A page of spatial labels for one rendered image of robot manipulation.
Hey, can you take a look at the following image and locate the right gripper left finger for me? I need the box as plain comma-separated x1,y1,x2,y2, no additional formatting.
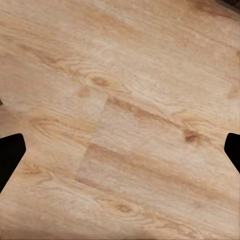
0,133,26,193

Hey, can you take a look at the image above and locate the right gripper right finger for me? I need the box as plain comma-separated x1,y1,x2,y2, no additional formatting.
224,133,240,173

